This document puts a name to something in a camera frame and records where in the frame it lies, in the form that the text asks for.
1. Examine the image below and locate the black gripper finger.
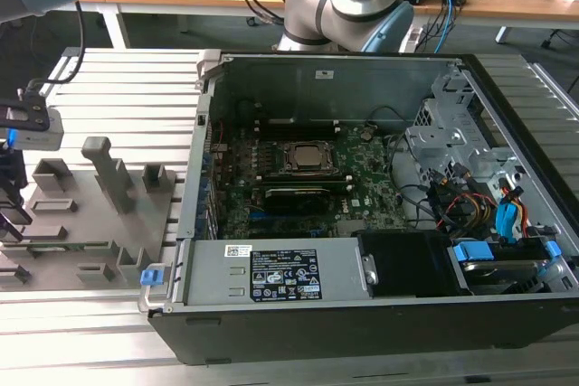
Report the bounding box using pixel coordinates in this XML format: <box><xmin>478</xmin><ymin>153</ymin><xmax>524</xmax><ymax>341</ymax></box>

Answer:
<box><xmin>0</xmin><ymin>213</ymin><xmax>24</xmax><ymax>243</ymax></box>
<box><xmin>0</xmin><ymin>195</ymin><xmax>33</xmax><ymax>226</ymax></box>

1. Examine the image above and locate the black RAM slot bank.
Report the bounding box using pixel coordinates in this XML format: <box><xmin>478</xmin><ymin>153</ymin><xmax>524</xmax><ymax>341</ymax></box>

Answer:
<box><xmin>252</xmin><ymin>171</ymin><xmax>356</xmax><ymax>193</ymax></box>
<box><xmin>252</xmin><ymin>117</ymin><xmax>343</xmax><ymax>139</ymax></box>

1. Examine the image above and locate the grey parts rack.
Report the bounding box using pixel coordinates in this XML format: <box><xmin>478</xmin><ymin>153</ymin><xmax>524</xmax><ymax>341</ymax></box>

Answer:
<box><xmin>0</xmin><ymin>135</ymin><xmax>180</xmax><ymax>292</ymax></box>

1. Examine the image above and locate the grey power supply unit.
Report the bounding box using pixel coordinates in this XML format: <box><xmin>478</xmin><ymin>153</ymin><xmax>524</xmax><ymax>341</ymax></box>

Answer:
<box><xmin>183</xmin><ymin>238</ymin><xmax>375</xmax><ymax>308</ymax></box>

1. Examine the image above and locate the black graphics card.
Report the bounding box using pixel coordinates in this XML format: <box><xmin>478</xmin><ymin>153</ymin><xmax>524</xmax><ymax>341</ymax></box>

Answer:
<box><xmin>261</xmin><ymin>184</ymin><xmax>331</xmax><ymax>215</ymax></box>

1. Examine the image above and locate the silver CPU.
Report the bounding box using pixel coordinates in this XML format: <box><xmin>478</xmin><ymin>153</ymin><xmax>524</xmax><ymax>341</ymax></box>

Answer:
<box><xmin>291</xmin><ymin>144</ymin><xmax>334</xmax><ymax>168</ymax></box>

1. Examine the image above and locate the black open PC case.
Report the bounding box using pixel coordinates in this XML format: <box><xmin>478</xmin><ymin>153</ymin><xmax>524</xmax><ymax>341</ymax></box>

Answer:
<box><xmin>138</xmin><ymin>49</ymin><xmax>579</xmax><ymax>367</ymax></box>

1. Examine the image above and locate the green motherboard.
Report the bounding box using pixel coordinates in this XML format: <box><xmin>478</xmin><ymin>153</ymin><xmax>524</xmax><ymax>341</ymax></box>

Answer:
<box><xmin>205</xmin><ymin>121</ymin><xmax>408</xmax><ymax>240</ymax></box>

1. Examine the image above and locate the black fan shroud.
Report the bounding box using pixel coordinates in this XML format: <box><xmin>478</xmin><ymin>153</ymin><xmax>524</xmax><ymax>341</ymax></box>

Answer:
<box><xmin>355</xmin><ymin>230</ymin><xmax>458</xmax><ymax>299</ymax></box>

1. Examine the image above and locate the silver metal drive cage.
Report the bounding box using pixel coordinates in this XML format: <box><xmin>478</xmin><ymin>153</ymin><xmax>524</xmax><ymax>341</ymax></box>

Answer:
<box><xmin>404</xmin><ymin>73</ymin><xmax>530</xmax><ymax>188</ymax></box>

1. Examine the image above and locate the hard disk in blue carrier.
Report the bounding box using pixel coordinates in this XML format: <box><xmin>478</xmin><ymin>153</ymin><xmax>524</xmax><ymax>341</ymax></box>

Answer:
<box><xmin>447</xmin><ymin>239</ymin><xmax>560</xmax><ymax>295</ymax></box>

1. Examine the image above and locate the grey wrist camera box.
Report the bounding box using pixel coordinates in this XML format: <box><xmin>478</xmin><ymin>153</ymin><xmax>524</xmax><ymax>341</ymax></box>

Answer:
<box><xmin>0</xmin><ymin>87</ymin><xmax>64</xmax><ymax>152</ymax></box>

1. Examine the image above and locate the black camera cable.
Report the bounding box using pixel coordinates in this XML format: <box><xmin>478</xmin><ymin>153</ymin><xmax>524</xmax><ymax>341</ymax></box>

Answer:
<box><xmin>24</xmin><ymin>0</ymin><xmax>88</xmax><ymax>98</ymax></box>

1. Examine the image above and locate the CPU socket metal frame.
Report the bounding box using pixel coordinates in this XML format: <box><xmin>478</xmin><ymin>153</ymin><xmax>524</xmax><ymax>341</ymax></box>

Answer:
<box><xmin>275</xmin><ymin>139</ymin><xmax>346</xmax><ymax>175</ymax></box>

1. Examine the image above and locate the red yellow wire bundle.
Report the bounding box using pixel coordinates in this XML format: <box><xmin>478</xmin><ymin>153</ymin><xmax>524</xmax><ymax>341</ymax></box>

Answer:
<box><xmin>445</xmin><ymin>191</ymin><xmax>498</xmax><ymax>229</ymax></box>

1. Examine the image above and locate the blue hanging cable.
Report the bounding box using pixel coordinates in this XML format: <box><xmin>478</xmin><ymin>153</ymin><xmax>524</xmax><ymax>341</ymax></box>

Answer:
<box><xmin>432</xmin><ymin>0</ymin><xmax>459</xmax><ymax>55</ymax></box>

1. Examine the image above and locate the blue flat wire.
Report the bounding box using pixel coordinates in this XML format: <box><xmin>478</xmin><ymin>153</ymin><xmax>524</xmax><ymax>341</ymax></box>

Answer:
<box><xmin>495</xmin><ymin>202</ymin><xmax>524</xmax><ymax>245</ymax></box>

